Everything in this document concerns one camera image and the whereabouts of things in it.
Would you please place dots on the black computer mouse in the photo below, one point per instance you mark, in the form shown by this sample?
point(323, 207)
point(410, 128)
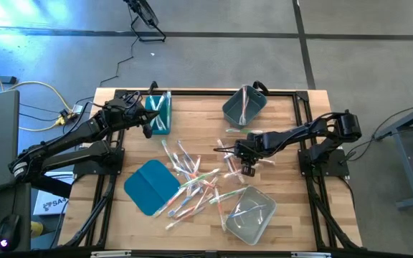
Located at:
point(8, 233)

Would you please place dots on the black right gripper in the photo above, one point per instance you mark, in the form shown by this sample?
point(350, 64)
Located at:
point(249, 148)

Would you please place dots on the green toothbrush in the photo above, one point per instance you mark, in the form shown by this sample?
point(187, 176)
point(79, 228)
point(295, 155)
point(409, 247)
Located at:
point(161, 120)
point(169, 107)
point(221, 183)
point(170, 154)
point(156, 102)
point(201, 177)
point(244, 130)
point(228, 195)

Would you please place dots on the black table clamp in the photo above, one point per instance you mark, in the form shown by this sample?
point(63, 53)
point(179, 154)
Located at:
point(152, 87)
point(260, 86)

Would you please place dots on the turquoise plastic bin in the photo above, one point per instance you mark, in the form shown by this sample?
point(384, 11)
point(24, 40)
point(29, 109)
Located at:
point(157, 133)

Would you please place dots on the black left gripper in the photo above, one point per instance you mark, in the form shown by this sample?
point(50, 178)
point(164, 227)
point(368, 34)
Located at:
point(124, 113)

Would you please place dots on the blue flat bin lid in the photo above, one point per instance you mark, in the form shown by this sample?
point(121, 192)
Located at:
point(149, 188)

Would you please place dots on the black side desk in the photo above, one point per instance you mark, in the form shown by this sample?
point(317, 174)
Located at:
point(23, 204)

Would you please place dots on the small yellow object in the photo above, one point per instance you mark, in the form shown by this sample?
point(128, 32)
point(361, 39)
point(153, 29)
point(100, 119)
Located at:
point(36, 229)

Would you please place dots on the white printed cardboard box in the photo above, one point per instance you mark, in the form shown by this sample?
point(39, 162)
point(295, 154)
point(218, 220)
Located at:
point(48, 206)

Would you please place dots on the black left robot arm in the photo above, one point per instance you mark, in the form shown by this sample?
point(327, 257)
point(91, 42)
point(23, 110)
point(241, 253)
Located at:
point(66, 139)

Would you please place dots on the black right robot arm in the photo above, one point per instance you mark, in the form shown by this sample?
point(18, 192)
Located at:
point(299, 134)

